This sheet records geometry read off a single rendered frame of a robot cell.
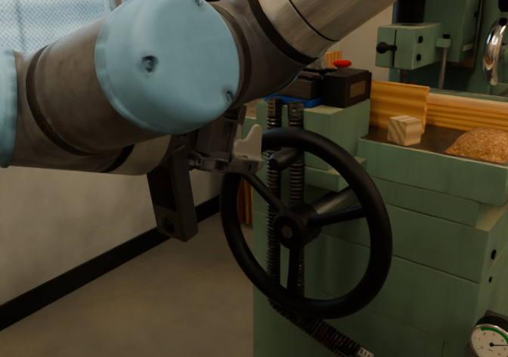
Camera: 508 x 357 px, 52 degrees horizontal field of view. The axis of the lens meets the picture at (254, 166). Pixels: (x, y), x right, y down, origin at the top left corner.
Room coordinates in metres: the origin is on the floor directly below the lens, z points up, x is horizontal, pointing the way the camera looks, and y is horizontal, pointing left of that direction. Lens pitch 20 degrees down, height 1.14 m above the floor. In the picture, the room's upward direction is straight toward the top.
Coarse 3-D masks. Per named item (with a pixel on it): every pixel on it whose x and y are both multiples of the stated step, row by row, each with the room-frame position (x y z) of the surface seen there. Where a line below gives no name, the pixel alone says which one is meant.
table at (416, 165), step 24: (360, 144) 0.81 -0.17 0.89; (384, 144) 0.79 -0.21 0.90; (432, 144) 0.78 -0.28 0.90; (264, 168) 0.81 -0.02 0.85; (288, 168) 0.78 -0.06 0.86; (312, 168) 0.76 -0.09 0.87; (384, 168) 0.78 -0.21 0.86; (408, 168) 0.76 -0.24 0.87; (432, 168) 0.74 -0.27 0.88; (456, 168) 0.72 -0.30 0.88; (480, 168) 0.70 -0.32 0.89; (504, 168) 0.68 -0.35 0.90; (456, 192) 0.71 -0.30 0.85; (480, 192) 0.69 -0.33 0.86; (504, 192) 0.68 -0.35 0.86
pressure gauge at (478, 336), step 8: (480, 320) 0.63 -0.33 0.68; (488, 320) 0.62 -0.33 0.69; (496, 320) 0.62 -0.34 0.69; (504, 320) 0.62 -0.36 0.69; (472, 328) 0.62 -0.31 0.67; (480, 328) 0.62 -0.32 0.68; (488, 328) 0.61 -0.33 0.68; (496, 328) 0.60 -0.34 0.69; (504, 328) 0.60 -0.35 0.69; (472, 336) 0.62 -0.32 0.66; (480, 336) 0.62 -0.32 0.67; (488, 336) 0.61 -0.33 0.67; (496, 336) 0.60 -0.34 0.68; (504, 336) 0.60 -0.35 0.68; (472, 344) 0.62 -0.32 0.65; (480, 344) 0.62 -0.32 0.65; (488, 344) 0.61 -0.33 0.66; (496, 344) 0.60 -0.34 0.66; (504, 344) 0.60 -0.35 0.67; (480, 352) 0.61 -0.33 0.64; (488, 352) 0.61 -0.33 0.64; (496, 352) 0.60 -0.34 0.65; (504, 352) 0.60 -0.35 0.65
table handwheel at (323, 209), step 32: (288, 128) 0.69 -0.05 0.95; (352, 160) 0.62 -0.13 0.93; (224, 192) 0.74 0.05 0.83; (352, 192) 0.78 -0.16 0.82; (224, 224) 0.75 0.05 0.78; (288, 224) 0.66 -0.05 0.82; (320, 224) 0.65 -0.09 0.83; (384, 224) 0.59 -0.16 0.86; (384, 256) 0.58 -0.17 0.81; (288, 288) 0.68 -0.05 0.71
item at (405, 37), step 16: (384, 32) 0.92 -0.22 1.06; (400, 32) 0.90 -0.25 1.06; (416, 32) 0.89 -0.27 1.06; (432, 32) 0.95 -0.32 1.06; (400, 48) 0.90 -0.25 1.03; (416, 48) 0.89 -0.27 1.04; (432, 48) 0.95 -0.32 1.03; (384, 64) 0.92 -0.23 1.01; (400, 64) 0.90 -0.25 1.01; (416, 64) 0.90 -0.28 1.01
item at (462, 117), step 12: (432, 108) 0.90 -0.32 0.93; (444, 108) 0.89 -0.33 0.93; (456, 108) 0.87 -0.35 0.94; (468, 108) 0.86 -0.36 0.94; (480, 108) 0.86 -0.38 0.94; (432, 120) 0.90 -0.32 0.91; (444, 120) 0.88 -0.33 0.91; (456, 120) 0.87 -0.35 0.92; (468, 120) 0.86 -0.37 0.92; (480, 120) 0.85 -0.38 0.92; (492, 120) 0.84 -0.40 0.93; (504, 120) 0.82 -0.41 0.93
